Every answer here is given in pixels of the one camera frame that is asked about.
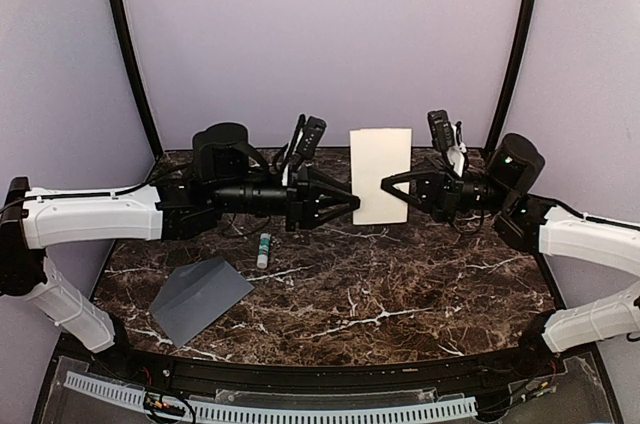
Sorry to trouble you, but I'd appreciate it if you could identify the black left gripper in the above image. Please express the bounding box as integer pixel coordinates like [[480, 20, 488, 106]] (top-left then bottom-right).
[[211, 163, 362, 233]]

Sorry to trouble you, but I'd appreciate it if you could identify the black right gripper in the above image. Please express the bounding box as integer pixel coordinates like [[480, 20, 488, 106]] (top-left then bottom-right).
[[381, 156, 515, 223]]

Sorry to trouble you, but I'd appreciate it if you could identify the white letter paper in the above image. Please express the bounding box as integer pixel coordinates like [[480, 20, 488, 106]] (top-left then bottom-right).
[[349, 128, 412, 226]]

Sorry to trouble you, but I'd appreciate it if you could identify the white green glue stick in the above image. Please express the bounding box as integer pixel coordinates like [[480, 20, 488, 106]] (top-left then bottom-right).
[[256, 233, 272, 269]]

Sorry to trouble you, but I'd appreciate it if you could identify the grey envelope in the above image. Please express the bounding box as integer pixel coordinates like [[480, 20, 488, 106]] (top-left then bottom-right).
[[150, 257, 254, 348]]

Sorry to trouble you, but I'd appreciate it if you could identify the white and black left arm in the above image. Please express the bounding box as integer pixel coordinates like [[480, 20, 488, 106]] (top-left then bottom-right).
[[1, 116, 360, 380]]

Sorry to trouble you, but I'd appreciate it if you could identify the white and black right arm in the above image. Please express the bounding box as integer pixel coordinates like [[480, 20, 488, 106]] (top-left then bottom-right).
[[381, 133, 639, 378]]

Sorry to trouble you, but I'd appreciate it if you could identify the black table edge rail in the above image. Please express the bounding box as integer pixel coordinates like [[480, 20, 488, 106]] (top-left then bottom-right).
[[59, 331, 601, 395]]

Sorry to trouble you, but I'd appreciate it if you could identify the grey slotted cable duct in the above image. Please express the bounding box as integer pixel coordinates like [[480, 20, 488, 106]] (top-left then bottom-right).
[[63, 371, 478, 423]]

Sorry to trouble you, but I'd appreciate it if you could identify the black right frame post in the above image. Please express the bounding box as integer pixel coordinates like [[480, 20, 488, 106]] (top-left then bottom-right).
[[481, 0, 536, 158]]

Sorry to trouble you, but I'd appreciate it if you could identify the black frame post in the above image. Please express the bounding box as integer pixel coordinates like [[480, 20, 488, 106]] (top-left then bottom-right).
[[108, 0, 164, 159], [481, 0, 536, 158]]

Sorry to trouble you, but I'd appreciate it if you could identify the black left frame post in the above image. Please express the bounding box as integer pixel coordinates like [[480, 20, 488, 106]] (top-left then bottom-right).
[[108, 0, 164, 159]]

